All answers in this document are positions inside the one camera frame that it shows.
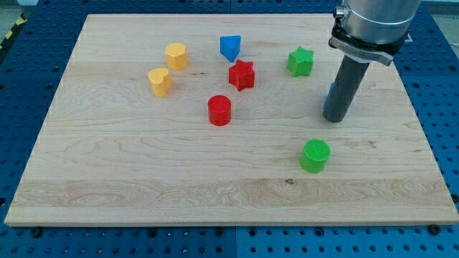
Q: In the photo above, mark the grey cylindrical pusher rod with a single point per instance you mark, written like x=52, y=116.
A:
x=347, y=82

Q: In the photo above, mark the green star block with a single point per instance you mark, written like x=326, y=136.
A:
x=300, y=62

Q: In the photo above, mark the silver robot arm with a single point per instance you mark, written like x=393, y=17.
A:
x=365, y=31

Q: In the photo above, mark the red star block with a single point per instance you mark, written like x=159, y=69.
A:
x=242, y=75

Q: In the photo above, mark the blue block behind rod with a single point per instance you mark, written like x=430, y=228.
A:
x=328, y=95

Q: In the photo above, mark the green cylinder block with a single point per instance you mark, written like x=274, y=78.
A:
x=315, y=155

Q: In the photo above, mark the blue triangle block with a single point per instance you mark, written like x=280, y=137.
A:
x=229, y=46

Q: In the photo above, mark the red cylinder block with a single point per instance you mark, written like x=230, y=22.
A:
x=219, y=110

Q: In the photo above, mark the yellow hexagon block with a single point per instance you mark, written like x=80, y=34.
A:
x=176, y=56

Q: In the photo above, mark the yellow heart block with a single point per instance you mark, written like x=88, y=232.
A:
x=160, y=80

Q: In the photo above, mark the light wooden board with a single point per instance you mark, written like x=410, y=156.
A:
x=111, y=153

